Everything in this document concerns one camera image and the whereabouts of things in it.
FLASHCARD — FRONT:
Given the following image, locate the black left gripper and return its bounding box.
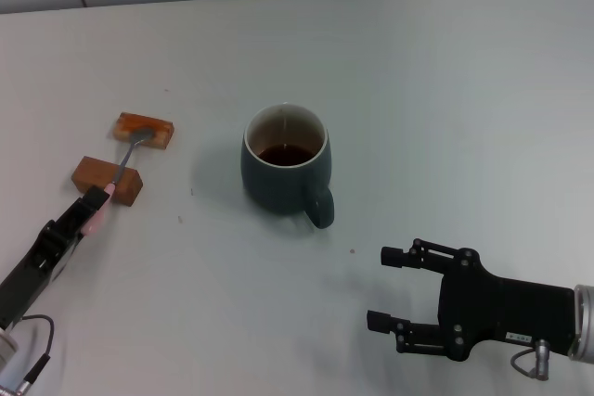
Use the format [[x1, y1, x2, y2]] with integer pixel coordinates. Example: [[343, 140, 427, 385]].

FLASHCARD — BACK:
[[0, 185, 111, 328]]

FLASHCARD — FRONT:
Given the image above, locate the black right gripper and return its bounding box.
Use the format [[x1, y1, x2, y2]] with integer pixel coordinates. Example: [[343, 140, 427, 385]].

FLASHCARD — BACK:
[[366, 237, 577, 363]]

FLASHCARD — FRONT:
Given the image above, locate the pink handled metal spoon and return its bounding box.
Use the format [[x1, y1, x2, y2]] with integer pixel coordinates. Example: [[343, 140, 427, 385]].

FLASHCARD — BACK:
[[83, 127, 157, 236]]

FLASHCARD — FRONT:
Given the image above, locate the grey ceramic cup with coffee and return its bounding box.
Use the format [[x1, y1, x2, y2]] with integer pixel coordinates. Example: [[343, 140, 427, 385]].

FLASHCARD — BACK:
[[239, 101, 336, 230]]

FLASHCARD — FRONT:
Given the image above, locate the dark brown wooden bridge block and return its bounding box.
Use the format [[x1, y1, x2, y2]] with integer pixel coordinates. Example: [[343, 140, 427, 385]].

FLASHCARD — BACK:
[[71, 155, 144, 207]]

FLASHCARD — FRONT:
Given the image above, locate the light wooden block orange stain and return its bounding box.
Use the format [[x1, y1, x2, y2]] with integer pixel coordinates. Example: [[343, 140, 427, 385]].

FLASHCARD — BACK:
[[111, 111, 175, 151]]

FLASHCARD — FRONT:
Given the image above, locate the right gripper cable with plug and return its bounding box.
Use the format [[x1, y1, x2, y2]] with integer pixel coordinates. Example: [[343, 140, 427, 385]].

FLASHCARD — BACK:
[[510, 339, 553, 381]]

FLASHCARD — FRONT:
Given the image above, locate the gripper cable with plug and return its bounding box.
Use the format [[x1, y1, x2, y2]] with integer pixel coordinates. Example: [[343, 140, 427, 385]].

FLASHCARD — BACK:
[[510, 339, 553, 381], [0, 314, 55, 396]]

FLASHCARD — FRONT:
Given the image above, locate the left gripper cable with plug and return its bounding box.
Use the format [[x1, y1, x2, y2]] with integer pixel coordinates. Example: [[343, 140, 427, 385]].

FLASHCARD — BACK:
[[0, 314, 55, 396]]

